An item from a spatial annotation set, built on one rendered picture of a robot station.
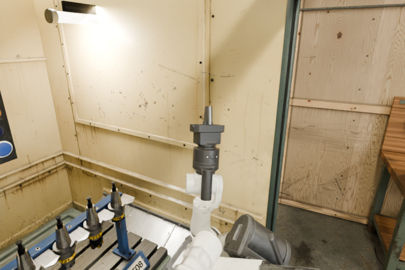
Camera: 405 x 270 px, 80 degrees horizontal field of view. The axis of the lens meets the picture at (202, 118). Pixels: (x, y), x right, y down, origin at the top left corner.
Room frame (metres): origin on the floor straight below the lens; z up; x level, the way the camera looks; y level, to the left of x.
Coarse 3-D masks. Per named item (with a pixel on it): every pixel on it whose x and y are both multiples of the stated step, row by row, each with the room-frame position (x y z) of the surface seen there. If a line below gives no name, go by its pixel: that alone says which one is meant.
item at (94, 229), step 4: (100, 216) 0.74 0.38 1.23; (100, 220) 0.73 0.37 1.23; (84, 224) 0.70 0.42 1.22; (96, 224) 0.70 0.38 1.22; (100, 224) 0.71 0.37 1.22; (84, 228) 0.69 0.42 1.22; (88, 228) 0.69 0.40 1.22; (92, 228) 0.69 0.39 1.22; (96, 228) 0.70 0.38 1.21; (92, 232) 0.69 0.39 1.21; (96, 232) 0.69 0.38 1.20
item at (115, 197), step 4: (116, 188) 0.83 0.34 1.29; (112, 192) 0.80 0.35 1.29; (116, 192) 0.81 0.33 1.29; (112, 196) 0.80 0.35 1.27; (116, 196) 0.80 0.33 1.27; (112, 200) 0.80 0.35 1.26; (116, 200) 0.80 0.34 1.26; (120, 200) 0.81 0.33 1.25; (112, 204) 0.80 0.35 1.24; (116, 204) 0.80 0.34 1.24; (120, 204) 0.81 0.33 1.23
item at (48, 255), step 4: (48, 248) 0.61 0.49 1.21; (44, 252) 0.59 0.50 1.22; (48, 252) 0.59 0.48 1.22; (52, 252) 0.59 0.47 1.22; (40, 256) 0.58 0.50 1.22; (44, 256) 0.58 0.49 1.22; (48, 256) 0.58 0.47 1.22; (52, 256) 0.58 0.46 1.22; (56, 256) 0.58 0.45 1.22; (36, 260) 0.56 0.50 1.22; (40, 260) 0.56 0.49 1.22; (44, 260) 0.56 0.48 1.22; (48, 260) 0.56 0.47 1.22; (52, 260) 0.56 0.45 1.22; (56, 260) 0.56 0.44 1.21; (40, 264) 0.55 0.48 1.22; (44, 264) 0.55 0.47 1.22; (48, 264) 0.55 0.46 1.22; (52, 264) 0.55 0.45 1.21; (44, 268) 0.54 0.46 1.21
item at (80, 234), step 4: (76, 228) 0.69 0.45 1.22; (80, 228) 0.69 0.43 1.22; (72, 232) 0.68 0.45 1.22; (76, 232) 0.68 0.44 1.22; (80, 232) 0.68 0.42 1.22; (84, 232) 0.68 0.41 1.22; (88, 232) 0.68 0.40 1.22; (72, 236) 0.66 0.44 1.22; (76, 236) 0.66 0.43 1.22; (80, 236) 0.66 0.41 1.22; (84, 236) 0.66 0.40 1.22; (88, 236) 0.66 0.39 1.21; (76, 240) 0.64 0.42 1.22; (80, 240) 0.64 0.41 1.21
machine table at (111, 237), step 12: (108, 228) 1.05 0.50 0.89; (84, 240) 0.96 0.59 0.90; (108, 240) 0.96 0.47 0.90; (132, 240) 0.96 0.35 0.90; (144, 240) 0.96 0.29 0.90; (84, 252) 0.89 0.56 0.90; (96, 252) 0.89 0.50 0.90; (108, 252) 0.89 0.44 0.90; (144, 252) 0.89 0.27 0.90; (156, 252) 0.89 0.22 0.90; (60, 264) 0.83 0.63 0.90; (84, 264) 0.83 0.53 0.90; (96, 264) 0.83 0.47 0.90; (108, 264) 0.83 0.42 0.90; (120, 264) 0.83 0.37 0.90; (156, 264) 0.83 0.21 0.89
